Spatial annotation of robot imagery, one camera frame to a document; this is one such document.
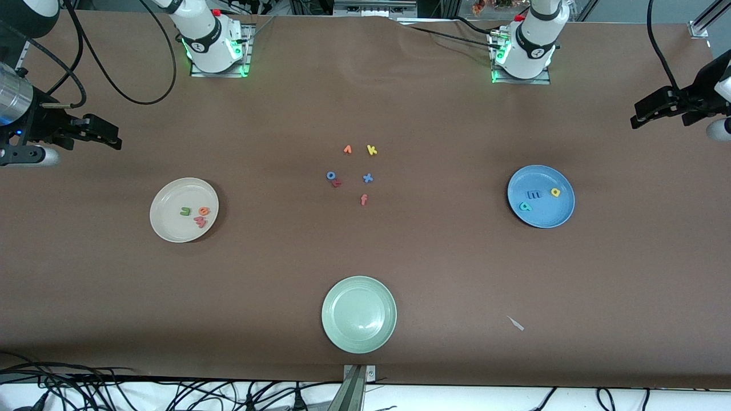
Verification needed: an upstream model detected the beige round plate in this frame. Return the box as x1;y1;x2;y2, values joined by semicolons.
150;178;219;243

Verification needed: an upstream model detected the blue round plate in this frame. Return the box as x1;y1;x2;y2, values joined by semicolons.
507;165;576;229

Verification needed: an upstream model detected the brown table cover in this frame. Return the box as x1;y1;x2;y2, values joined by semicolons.
0;9;731;390

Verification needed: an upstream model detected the grey metal box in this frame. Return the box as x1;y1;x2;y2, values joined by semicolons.
334;0;417;18

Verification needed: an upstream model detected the pale green round plate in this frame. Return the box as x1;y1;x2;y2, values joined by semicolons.
321;276;397;354

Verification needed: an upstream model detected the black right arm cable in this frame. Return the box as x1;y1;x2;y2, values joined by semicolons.
0;0;178;109

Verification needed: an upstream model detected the aluminium frame rail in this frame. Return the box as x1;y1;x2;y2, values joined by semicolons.
688;0;731;39

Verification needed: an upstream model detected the black base power cable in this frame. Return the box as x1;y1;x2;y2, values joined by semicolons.
397;17;503;51

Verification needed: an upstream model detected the black floor cable tangle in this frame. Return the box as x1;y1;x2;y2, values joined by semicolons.
0;353;343;411

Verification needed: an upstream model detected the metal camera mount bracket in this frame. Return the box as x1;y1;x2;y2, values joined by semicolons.
327;364;376;411

